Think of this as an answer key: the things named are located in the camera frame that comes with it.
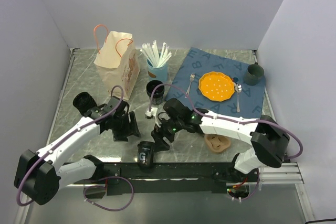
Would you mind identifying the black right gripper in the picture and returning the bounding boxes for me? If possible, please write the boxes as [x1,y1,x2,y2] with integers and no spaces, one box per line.
[151,114,184,153]

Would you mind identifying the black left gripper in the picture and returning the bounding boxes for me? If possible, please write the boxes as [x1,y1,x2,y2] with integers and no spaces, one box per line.
[111,111,141,142]

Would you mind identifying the black takeout coffee cup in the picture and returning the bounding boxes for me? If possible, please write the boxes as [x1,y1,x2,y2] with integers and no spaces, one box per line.
[137,141,154,164]

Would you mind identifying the stack of black lids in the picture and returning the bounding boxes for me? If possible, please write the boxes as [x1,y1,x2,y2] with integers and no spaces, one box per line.
[72,92,97,116]

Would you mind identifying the brown paper takeout bag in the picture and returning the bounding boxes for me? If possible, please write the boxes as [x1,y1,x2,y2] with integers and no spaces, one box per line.
[93,24,140,101]

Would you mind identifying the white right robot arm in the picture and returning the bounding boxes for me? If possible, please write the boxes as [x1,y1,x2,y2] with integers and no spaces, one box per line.
[145,99,289,182]

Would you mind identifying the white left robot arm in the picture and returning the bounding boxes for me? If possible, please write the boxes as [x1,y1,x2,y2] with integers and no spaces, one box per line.
[14,92,141,205]

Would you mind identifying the brown cardboard cup carrier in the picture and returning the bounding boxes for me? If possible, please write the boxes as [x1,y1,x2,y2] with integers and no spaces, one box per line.
[204,134,231,154]

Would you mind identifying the blue straw holder cup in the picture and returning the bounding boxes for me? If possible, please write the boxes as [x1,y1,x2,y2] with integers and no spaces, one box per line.
[146,60,168,83]

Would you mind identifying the silver fork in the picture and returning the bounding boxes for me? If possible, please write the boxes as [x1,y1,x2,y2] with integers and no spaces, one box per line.
[185,73,196,98]

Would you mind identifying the orange dotted plate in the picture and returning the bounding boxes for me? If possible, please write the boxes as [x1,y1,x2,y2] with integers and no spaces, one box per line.
[198,71,235,102]

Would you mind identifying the wrapped white straws bundle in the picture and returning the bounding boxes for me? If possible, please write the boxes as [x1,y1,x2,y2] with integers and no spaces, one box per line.
[140,40,172,68]

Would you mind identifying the silver spoon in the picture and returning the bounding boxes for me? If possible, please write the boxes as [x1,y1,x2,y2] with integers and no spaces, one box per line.
[235,83,242,112]

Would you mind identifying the blue alphabet placemat cloth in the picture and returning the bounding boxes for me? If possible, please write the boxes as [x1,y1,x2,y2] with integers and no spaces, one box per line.
[172,47,265,119]

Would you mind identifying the dark green mug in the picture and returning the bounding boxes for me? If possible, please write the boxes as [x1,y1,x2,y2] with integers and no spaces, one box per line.
[243,62,265,86]

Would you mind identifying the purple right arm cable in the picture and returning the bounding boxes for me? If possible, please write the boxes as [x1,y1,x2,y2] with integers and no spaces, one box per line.
[148,83,303,202]

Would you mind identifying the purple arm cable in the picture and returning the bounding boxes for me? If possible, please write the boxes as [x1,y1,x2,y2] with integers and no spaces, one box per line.
[148,83,303,202]
[16,85,134,211]

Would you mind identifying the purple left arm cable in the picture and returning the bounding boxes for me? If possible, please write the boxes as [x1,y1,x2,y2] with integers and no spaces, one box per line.
[16,85,134,211]

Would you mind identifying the aluminium frame rail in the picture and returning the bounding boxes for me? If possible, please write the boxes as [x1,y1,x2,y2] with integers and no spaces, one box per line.
[225,163,304,187]

